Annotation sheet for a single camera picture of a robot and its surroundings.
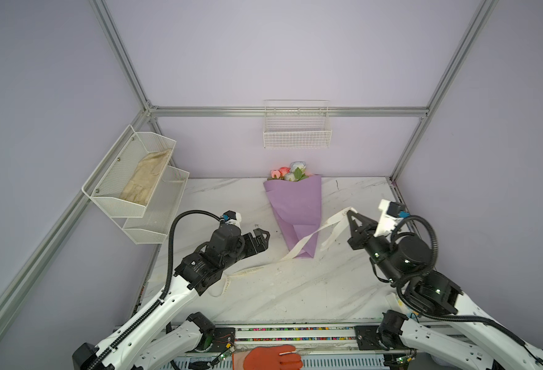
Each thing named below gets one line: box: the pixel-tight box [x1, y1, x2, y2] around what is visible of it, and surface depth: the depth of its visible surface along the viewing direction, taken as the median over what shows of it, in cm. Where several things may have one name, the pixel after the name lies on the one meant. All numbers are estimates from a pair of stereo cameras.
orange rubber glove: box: [231, 344, 304, 370], surface depth 72 cm
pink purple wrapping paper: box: [263, 174, 322, 259], surface depth 114 cm
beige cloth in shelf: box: [119, 148, 173, 206], surface depth 80 cm
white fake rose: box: [290, 161, 310, 182], surface depth 117 cm
